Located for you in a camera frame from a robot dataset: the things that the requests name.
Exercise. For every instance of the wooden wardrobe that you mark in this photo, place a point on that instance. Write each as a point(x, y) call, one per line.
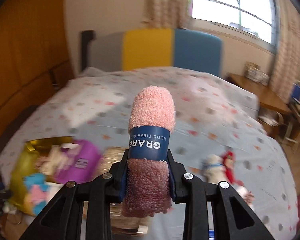
point(27, 55)

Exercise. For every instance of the group of small white boxes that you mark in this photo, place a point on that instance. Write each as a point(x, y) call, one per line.
point(256, 73)

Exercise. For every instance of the beige starfish print curtain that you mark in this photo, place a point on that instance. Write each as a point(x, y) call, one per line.
point(170, 2)

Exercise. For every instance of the barred window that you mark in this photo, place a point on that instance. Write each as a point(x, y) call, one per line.
point(227, 10)

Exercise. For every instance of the pink brown satin scrunchie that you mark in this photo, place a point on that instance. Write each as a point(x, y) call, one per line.
point(246, 193)

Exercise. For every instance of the cream gloves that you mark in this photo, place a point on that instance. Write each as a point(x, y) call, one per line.
point(52, 160)

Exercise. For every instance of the purple carton box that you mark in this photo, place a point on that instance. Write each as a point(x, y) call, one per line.
point(85, 160)

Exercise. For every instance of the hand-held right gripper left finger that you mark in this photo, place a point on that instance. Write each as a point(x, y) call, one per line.
point(122, 185)

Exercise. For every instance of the gold metal tin tray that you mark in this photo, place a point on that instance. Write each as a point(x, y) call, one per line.
point(20, 175)

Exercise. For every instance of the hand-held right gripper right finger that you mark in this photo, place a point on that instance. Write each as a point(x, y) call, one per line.
point(172, 187)

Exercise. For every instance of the red haired small doll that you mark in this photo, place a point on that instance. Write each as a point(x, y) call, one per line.
point(230, 160)

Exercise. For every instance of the grey yellow blue headboard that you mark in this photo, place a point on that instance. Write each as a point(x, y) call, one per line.
point(150, 50)

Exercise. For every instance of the white socks pair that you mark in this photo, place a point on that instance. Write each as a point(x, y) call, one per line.
point(215, 172)

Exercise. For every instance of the wooden desk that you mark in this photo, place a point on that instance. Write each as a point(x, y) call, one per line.
point(260, 92)

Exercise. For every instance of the pink towel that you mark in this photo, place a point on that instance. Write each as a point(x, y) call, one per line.
point(150, 110)

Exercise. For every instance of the blue plush toy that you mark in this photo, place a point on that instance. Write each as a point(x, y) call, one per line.
point(33, 181)

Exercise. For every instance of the white metal frame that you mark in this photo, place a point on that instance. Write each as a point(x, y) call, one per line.
point(268, 118)

